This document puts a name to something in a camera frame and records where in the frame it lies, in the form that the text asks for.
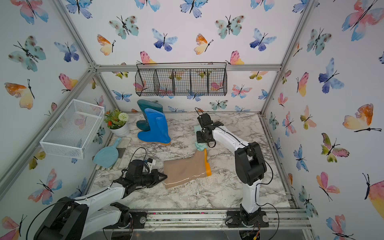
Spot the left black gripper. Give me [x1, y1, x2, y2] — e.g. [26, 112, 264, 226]
[135, 169, 168, 187]

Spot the mint green fluffy cloth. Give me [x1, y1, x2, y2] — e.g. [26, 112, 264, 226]
[193, 124, 208, 152]

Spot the beige rubber boot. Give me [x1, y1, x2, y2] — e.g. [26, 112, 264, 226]
[164, 149, 212, 189]

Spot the blue rubber boot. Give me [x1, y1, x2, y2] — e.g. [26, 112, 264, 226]
[138, 108, 171, 145]

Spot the teal green rubber boot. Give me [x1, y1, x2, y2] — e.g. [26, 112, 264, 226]
[135, 99, 164, 132]

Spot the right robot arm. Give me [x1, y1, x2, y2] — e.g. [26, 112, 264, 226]
[196, 113, 267, 215]

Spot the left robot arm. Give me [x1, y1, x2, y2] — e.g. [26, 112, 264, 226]
[34, 160, 167, 240]

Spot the potted plant white pot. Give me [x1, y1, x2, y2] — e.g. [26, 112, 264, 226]
[104, 109, 130, 137]

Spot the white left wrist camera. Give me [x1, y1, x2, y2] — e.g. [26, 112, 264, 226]
[145, 158, 156, 172]

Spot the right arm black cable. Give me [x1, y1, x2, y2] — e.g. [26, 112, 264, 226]
[194, 107, 280, 240]

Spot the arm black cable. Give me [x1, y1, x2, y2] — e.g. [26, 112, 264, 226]
[25, 146, 148, 240]
[194, 107, 280, 240]

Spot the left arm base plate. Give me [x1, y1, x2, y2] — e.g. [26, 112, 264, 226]
[105, 211, 148, 230]

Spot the black wire wall basket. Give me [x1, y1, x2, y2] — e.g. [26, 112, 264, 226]
[134, 62, 228, 97]

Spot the white mesh wall basket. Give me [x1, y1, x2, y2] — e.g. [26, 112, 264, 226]
[40, 99, 105, 160]

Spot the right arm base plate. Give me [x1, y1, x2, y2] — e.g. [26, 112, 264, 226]
[225, 209, 269, 228]

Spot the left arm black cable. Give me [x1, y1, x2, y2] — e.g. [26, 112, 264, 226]
[25, 146, 148, 240]

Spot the aluminium front rail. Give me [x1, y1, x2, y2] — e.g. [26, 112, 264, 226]
[129, 208, 312, 231]

